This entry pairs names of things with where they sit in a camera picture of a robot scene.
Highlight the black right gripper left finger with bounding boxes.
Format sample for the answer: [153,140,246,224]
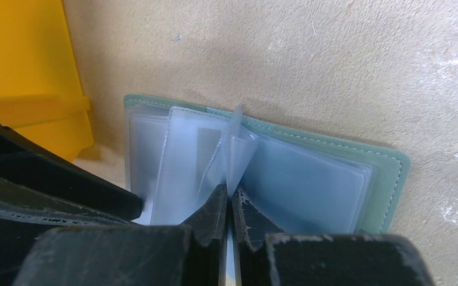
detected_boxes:
[14,184,228,285]

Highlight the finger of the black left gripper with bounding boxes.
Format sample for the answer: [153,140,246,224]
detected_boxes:
[0,213,127,286]
[0,124,143,221]

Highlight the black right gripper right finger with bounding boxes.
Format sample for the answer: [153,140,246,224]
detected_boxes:
[231,188,434,285]

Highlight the yellow bin with tan cards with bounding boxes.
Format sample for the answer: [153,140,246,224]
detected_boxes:
[0,1,93,161]

